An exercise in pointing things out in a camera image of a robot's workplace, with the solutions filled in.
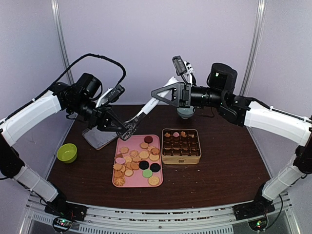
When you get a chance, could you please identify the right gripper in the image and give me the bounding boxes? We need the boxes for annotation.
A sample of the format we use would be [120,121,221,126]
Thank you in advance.
[151,82,225,109]

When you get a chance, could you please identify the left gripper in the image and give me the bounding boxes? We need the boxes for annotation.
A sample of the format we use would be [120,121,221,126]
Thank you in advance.
[69,96,127,132]

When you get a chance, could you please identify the silver metal tin lid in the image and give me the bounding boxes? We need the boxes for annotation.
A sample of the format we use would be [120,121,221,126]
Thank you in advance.
[82,127,117,150]

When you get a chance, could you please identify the green round cookie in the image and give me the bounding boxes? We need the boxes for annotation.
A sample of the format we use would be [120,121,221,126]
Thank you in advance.
[142,169,153,178]

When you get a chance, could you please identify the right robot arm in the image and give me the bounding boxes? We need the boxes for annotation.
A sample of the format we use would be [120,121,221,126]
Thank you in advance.
[151,63,312,215]

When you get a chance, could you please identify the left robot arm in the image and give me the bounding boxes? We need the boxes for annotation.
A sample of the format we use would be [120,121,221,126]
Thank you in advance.
[0,53,127,216]

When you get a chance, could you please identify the pale blue ceramic bowl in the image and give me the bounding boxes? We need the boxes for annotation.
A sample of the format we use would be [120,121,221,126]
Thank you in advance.
[176,106,195,119]

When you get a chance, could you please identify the pink tray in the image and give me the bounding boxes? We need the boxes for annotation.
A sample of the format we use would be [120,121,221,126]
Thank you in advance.
[112,135,163,188]

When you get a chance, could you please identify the green bowl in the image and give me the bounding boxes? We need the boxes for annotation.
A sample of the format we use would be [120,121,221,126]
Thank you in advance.
[57,143,78,164]

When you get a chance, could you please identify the black sandwich cookie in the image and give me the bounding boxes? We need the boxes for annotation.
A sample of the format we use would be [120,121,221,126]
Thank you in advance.
[150,163,161,173]
[139,160,150,170]

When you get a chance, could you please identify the swirl butter cookie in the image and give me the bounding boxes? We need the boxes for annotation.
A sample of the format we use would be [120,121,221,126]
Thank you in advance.
[113,176,125,187]

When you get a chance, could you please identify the gold cookie tin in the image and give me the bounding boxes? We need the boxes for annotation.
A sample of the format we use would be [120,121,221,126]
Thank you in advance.
[161,128,202,165]

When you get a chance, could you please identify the yellow round cookie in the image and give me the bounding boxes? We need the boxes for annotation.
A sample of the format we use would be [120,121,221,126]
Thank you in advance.
[148,176,160,186]

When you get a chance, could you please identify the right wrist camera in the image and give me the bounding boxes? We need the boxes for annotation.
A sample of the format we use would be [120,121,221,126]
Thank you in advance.
[172,56,194,76]

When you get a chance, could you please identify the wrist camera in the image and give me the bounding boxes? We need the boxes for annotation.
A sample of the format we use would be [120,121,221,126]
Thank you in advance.
[96,84,125,108]
[172,56,194,76]

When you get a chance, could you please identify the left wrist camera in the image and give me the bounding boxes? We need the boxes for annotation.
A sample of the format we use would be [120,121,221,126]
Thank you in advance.
[96,84,125,108]

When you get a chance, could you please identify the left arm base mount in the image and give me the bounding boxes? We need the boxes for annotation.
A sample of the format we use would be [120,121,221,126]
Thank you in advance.
[44,199,87,221]

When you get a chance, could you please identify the aluminium corner post right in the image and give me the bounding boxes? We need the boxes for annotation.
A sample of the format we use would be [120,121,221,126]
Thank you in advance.
[239,0,267,96]

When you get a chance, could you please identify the aluminium corner post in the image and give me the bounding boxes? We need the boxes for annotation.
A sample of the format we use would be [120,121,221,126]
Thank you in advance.
[239,0,267,96]
[50,0,76,85]

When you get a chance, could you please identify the aluminium corner post left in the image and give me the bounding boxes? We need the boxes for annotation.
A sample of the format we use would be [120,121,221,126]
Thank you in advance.
[50,0,76,85]

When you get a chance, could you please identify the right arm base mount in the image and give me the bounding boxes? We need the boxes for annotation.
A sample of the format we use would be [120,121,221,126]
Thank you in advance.
[233,201,275,220]

